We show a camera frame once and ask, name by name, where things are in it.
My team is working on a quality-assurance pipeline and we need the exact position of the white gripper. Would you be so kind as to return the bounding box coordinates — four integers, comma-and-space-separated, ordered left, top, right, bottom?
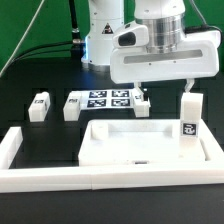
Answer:
110, 30, 221, 102

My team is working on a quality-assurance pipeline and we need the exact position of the white desk top panel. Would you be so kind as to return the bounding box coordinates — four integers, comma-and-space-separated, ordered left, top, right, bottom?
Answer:
78, 119, 224, 166

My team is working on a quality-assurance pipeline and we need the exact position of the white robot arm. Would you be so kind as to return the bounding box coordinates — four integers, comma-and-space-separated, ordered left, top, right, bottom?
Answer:
82, 0, 222, 91

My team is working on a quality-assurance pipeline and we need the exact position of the fiducial marker sheet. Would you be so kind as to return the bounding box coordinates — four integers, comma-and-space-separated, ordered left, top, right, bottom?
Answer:
72, 88, 138, 110

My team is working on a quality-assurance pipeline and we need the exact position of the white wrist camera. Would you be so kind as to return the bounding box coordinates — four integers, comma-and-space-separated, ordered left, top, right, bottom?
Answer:
112, 21, 149, 48

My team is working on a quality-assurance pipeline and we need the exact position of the white L-shaped fence frame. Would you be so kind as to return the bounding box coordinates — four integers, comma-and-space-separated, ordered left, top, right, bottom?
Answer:
0, 127, 224, 193

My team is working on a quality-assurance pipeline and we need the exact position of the white cable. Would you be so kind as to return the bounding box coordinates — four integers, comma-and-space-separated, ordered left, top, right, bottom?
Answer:
0, 0, 46, 76

